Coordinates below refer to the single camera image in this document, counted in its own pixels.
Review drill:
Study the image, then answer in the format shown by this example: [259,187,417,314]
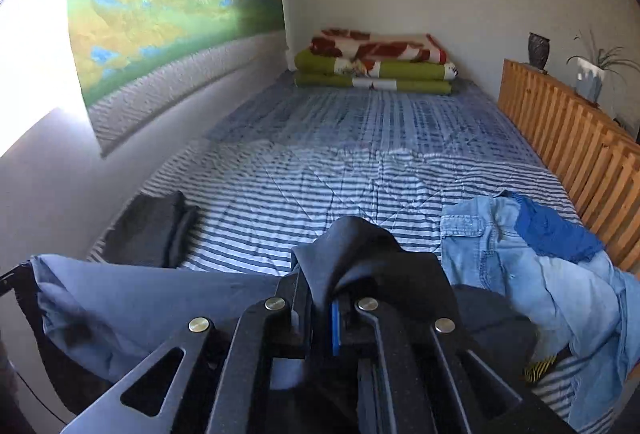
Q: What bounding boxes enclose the folded dark grey pants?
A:
[102,190,202,271]

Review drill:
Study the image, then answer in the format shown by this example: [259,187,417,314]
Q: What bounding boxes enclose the bright blue cloth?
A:
[514,195,607,263]

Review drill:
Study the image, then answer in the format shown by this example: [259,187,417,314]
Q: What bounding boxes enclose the light blue denim jeans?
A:
[440,193,640,433]

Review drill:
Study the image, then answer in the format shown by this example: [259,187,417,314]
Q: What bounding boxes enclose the blue white striped bed sheet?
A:
[85,68,587,426]

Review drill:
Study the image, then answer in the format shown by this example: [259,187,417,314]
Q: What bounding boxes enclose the green spider plant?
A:
[566,28,629,81]

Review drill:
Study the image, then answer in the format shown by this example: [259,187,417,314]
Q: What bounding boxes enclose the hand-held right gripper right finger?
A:
[330,295,576,434]

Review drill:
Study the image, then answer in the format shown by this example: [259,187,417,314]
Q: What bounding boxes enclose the dark ceramic vase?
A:
[527,31,551,70]

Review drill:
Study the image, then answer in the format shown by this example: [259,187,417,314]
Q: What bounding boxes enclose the blue-grey drawstring pants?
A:
[29,215,540,415]

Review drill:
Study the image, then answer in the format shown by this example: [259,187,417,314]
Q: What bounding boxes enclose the yellow black striped item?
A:
[521,345,572,386]

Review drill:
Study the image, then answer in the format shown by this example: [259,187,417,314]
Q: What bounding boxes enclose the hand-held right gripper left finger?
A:
[60,267,317,434]

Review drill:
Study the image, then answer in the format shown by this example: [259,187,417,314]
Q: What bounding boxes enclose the white flower pot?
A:
[574,56,606,104]

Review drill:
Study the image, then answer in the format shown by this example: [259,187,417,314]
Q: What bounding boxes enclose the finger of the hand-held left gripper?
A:
[0,261,36,300]

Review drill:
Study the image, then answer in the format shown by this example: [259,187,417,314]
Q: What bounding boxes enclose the wooden slatted bed rail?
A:
[497,58,640,276]

